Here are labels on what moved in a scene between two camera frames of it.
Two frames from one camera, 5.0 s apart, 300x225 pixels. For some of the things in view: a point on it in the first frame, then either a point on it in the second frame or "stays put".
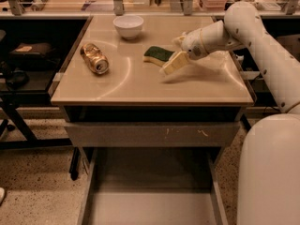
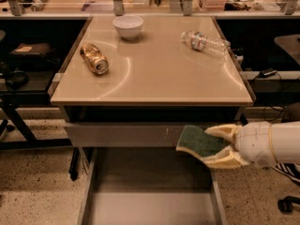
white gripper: x=192 y=44 -> x=253 y=143
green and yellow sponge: x=157 y=55 -> x=198 y=142
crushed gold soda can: x=95 y=58 stays put
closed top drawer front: x=155 y=134 stays put
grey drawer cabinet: x=157 y=126 stays put
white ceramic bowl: x=128 y=25 stays put
